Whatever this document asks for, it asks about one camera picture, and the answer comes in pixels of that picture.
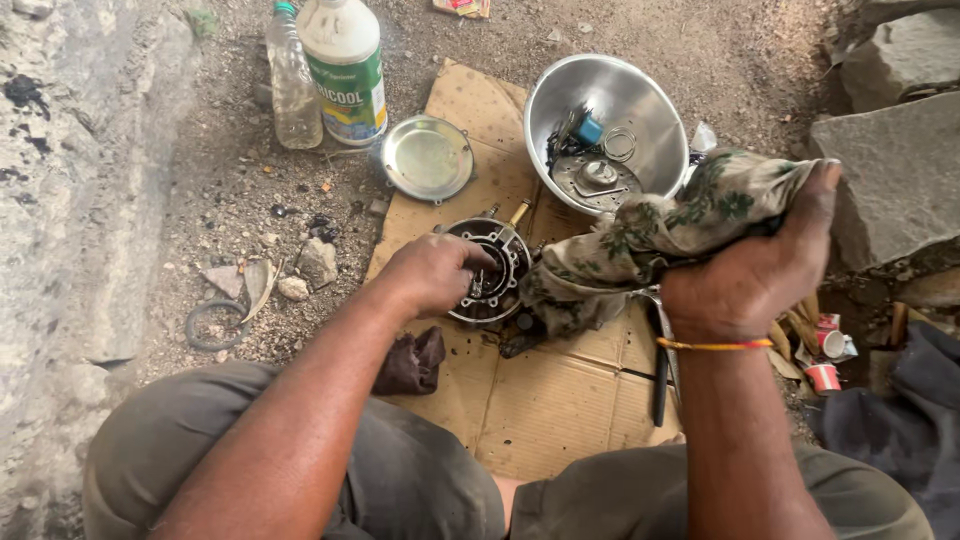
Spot person's left hand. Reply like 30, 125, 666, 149
376, 233, 499, 320

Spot person's right hand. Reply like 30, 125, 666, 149
660, 158, 843, 344

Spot round metal engine housing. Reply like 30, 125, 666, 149
435, 198, 549, 326

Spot green patterned rag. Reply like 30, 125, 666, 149
519, 147, 826, 339

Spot round metal cover plate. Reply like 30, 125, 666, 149
379, 114, 477, 206

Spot dark brown rag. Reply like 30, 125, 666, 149
372, 325, 447, 397

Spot round metal disc part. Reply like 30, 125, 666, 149
551, 154, 644, 213

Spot grey stone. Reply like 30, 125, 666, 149
297, 237, 339, 291

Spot brown cardboard sheet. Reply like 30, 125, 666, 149
363, 57, 685, 483

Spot blue cylindrical part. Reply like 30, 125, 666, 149
573, 112, 605, 147

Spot large steel bowl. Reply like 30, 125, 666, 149
522, 53, 690, 219

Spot curved dry shell piece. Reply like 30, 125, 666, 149
240, 258, 286, 325

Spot white green-labelled bottle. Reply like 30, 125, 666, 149
296, 0, 389, 147

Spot person's grey trousers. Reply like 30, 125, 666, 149
82, 361, 936, 540

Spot clear plastic bottle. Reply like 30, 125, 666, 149
265, 0, 324, 150

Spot orange thread wristband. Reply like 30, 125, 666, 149
655, 336, 774, 352

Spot red paper cup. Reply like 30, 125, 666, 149
804, 363, 843, 396
816, 313, 856, 361

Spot large grey stone block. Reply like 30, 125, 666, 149
807, 91, 960, 273

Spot dark grey cloth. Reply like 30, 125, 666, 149
806, 321, 960, 540

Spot grey boulder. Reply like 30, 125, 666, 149
840, 0, 960, 114

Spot black wire bundle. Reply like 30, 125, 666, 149
545, 108, 590, 170

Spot thin metal ring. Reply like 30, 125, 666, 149
602, 126, 638, 163

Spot black-handled pliers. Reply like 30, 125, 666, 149
633, 285, 684, 429

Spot black rubber ring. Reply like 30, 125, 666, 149
183, 299, 252, 353

